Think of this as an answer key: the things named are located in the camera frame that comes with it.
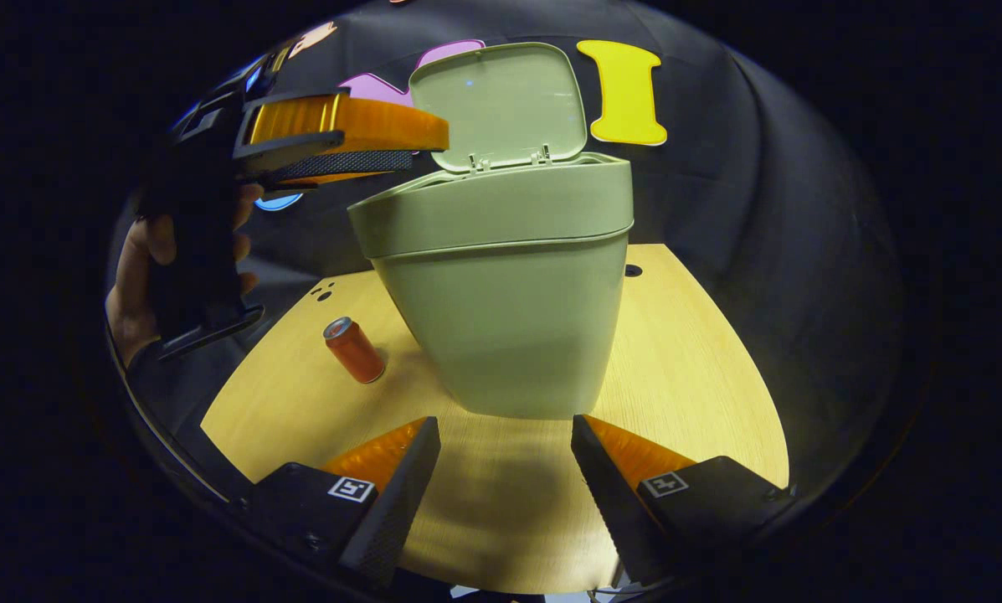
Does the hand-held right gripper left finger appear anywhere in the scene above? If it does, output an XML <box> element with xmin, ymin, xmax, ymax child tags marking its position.
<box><xmin>233</xmin><ymin>416</ymin><xmax>441</xmax><ymax>590</ymax></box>

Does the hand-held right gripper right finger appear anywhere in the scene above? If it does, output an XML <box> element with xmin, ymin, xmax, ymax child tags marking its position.
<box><xmin>571</xmin><ymin>414</ymin><xmax>797</xmax><ymax>587</ymax></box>

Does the orange pop can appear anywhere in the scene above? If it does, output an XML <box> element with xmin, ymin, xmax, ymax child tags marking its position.
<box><xmin>323</xmin><ymin>317</ymin><xmax>387</xmax><ymax>384</ymax></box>

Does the pale green desktop garbage bin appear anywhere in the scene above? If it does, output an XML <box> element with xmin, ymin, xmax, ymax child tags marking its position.
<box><xmin>347</xmin><ymin>42</ymin><xmax>635</xmax><ymax>421</ymax></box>

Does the wooden desktop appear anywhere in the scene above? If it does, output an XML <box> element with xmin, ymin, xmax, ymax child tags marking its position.
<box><xmin>201</xmin><ymin>243</ymin><xmax>790</xmax><ymax>595</ymax></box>

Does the black backdrop cloth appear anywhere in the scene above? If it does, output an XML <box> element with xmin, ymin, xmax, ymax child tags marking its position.
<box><xmin>107</xmin><ymin>0</ymin><xmax>903</xmax><ymax>503</ymax></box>

